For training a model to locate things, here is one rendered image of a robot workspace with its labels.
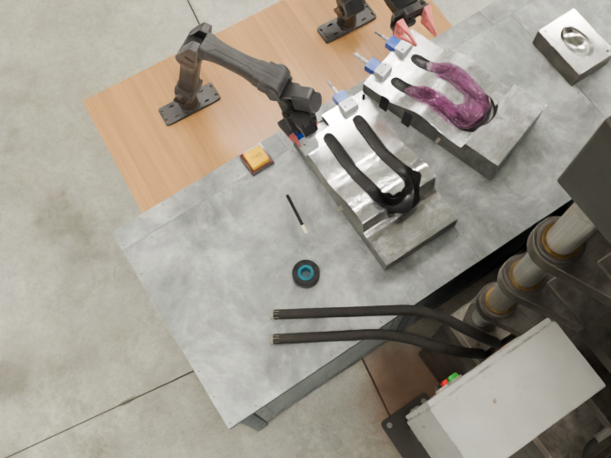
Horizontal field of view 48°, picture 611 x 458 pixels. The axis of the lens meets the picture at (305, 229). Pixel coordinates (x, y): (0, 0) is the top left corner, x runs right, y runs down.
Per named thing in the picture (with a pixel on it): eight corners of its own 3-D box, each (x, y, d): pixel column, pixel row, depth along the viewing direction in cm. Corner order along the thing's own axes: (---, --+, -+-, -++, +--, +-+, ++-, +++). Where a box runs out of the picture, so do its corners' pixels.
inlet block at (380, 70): (349, 64, 226) (350, 54, 221) (359, 53, 228) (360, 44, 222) (381, 85, 223) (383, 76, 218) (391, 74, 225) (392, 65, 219)
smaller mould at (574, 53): (532, 43, 230) (537, 30, 223) (566, 21, 232) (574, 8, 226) (571, 86, 224) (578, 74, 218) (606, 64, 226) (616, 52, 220)
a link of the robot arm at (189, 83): (201, 88, 219) (209, 40, 188) (191, 105, 217) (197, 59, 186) (184, 79, 219) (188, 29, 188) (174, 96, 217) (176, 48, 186)
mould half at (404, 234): (294, 145, 221) (291, 125, 208) (360, 104, 225) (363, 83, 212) (385, 271, 206) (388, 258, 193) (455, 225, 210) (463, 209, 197)
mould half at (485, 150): (362, 92, 226) (364, 74, 216) (410, 38, 232) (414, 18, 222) (489, 180, 215) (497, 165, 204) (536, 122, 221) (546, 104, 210)
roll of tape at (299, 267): (322, 284, 205) (322, 282, 202) (295, 291, 205) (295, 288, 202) (315, 260, 208) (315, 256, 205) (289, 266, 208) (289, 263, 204)
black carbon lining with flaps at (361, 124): (319, 140, 213) (319, 126, 204) (362, 114, 216) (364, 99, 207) (385, 229, 203) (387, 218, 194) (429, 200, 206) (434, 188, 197)
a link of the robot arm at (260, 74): (294, 67, 184) (190, 14, 182) (279, 94, 182) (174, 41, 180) (286, 86, 196) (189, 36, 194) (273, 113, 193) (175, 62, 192)
